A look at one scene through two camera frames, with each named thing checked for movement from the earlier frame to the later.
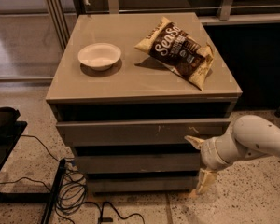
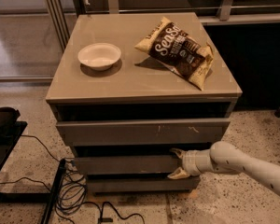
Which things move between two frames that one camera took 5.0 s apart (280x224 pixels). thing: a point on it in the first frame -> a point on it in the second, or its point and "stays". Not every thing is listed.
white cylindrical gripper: [209, 155] -> [189, 162]
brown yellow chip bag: [172, 46] stays
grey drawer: [137, 162] stays
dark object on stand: [4, 121] stays
